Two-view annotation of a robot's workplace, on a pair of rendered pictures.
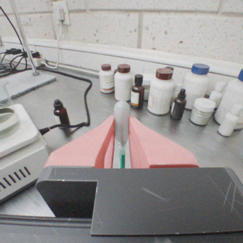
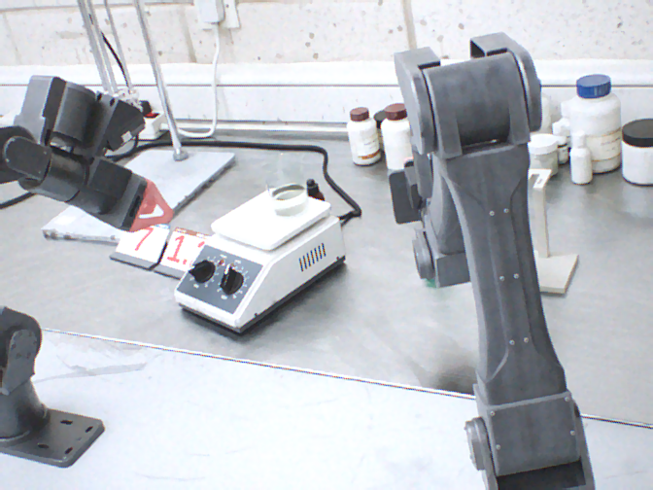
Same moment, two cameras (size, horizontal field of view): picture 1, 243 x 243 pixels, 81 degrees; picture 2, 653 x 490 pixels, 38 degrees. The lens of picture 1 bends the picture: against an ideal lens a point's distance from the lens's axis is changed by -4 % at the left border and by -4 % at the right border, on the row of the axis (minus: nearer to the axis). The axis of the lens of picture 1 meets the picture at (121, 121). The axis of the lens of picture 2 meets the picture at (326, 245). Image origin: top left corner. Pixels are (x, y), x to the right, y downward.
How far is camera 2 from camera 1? 1.06 m
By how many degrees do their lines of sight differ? 9
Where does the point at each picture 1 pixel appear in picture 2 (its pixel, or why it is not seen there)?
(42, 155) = (336, 230)
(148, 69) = not seen: hidden behind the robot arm
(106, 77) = (364, 132)
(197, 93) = not seen: hidden behind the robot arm
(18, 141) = (317, 212)
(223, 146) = (574, 195)
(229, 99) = (573, 125)
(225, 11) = not seen: outside the picture
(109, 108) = (384, 187)
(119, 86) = (395, 143)
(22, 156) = (320, 229)
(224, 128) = (575, 171)
